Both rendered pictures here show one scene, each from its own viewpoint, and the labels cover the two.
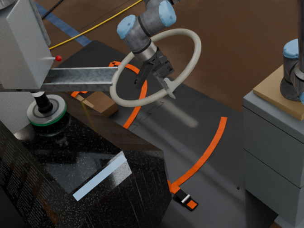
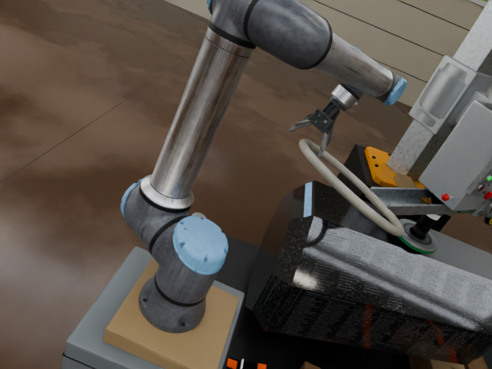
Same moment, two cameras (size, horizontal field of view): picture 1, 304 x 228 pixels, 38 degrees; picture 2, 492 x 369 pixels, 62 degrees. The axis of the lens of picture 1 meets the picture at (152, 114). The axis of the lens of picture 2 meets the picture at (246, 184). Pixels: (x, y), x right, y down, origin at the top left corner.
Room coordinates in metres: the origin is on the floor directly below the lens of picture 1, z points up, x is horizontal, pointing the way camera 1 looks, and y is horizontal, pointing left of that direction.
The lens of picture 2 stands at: (1.98, -1.40, 1.85)
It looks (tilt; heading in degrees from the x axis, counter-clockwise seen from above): 32 degrees down; 120
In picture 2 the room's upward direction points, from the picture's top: 23 degrees clockwise
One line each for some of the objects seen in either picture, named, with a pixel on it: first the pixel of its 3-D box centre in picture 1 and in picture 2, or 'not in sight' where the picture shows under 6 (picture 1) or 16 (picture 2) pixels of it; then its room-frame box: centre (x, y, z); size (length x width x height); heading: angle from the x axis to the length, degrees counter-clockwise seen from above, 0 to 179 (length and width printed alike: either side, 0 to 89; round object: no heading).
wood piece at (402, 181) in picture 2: not in sight; (406, 186); (1.56, 1.18, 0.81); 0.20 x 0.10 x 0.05; 135
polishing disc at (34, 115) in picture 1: (46, 108); (416, 234); (1.83, 0.56, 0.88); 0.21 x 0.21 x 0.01
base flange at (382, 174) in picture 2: not in sight; (402, 174); (1.45, 1.41, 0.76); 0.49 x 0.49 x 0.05; 37
